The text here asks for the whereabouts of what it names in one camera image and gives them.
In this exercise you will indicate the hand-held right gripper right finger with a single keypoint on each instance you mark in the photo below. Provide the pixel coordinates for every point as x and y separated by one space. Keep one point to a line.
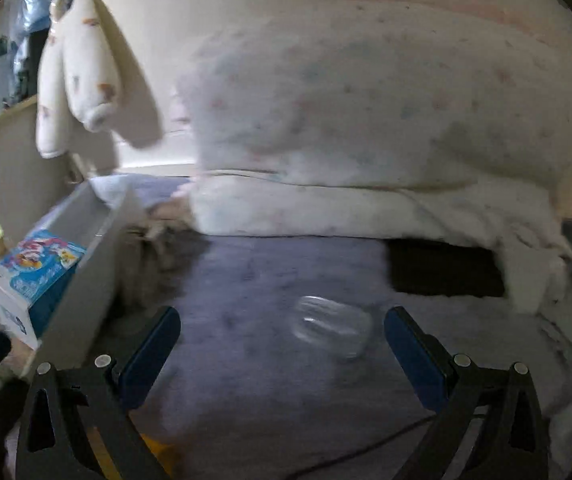
416 355

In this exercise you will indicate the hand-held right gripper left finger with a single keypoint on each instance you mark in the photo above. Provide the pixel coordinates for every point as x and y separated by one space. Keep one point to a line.
145 355

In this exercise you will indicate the clear plastic container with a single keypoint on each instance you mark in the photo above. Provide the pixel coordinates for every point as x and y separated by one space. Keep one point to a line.
331 327

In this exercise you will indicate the white fabric storage box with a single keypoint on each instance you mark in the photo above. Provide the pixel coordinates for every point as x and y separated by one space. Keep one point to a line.
90 270

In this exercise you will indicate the yellow snack packet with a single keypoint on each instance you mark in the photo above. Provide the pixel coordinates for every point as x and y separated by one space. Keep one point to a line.
163 455

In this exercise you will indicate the blue cartoon carton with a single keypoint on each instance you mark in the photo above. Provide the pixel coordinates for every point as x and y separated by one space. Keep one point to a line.
35 260

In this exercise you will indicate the dark flat object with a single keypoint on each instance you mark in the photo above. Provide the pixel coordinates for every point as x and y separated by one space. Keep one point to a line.
446 270

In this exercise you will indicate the purple fuzzy blanket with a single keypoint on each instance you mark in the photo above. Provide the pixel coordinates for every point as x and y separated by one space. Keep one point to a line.
266 280

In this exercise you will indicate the beige bedside cabinet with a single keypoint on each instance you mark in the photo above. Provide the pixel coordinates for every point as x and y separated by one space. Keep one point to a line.
10 170

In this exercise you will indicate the white bed headboard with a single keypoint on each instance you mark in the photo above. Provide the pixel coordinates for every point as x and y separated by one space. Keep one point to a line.
155 20

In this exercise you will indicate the blue plastic bag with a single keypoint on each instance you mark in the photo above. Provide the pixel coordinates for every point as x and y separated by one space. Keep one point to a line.
40 0

